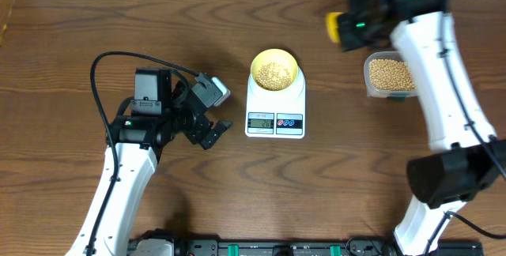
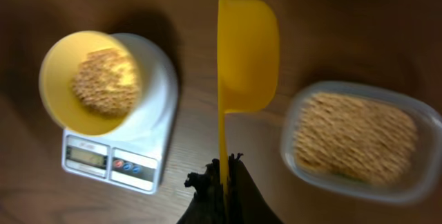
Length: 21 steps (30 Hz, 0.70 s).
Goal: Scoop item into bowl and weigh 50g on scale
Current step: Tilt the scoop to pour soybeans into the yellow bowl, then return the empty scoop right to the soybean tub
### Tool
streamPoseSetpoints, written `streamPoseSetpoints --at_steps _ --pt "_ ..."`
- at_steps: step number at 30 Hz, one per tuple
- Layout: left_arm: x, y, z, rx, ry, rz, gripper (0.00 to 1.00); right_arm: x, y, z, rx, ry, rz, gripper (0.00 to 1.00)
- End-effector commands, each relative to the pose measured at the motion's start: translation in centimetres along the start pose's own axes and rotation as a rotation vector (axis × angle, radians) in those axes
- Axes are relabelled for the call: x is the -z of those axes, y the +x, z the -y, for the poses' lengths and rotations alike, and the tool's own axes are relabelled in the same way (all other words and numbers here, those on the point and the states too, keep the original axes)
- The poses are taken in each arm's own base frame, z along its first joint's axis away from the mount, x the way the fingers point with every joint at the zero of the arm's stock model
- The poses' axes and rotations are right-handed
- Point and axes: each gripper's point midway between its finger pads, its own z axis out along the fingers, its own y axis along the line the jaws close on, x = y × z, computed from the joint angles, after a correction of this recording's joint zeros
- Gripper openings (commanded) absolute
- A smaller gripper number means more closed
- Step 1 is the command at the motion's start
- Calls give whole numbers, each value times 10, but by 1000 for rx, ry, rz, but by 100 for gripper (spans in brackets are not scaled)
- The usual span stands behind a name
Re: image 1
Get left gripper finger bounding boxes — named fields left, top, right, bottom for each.
left=212, top=120, right=233, bottom=136
left=199, top=131, right=221, bottom=150

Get yellow measuring scoop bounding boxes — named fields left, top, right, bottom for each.
left=325, top=12, right=342, bottom=43

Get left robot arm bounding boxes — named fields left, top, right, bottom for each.
left=68, top=68, right=232, bottom=255

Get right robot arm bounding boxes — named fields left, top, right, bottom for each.
left=327, top=0, right=505, bottom=255

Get white digital kitchen scale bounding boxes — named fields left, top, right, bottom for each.
left=244, top=62, right=306, bottom=139

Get soybeans in yellow bowl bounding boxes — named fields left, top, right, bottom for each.
left=255, top=62, right=293, bottom=91

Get yellow plastic bowl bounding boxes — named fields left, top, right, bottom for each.
left=251, top=49, right=299, bottom=88

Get pile of soybeans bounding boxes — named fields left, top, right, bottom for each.
left=368, top=58, right=416, bottom=91

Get clear plastic container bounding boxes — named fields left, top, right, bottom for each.
left=364, top=51, right=417, bottom=99

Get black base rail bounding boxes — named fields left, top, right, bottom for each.
left=128, top=228, right=485, bottom=256

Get left black cable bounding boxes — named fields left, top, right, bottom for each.
left=84, top=51, right=201, bottom=256

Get black cable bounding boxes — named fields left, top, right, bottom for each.
left=422, top=0, right=506, bottom=256
left=84, top=51, right=201, bottom=256

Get right black cable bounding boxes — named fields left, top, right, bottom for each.
left=422, top=0, right=506, bottom=256

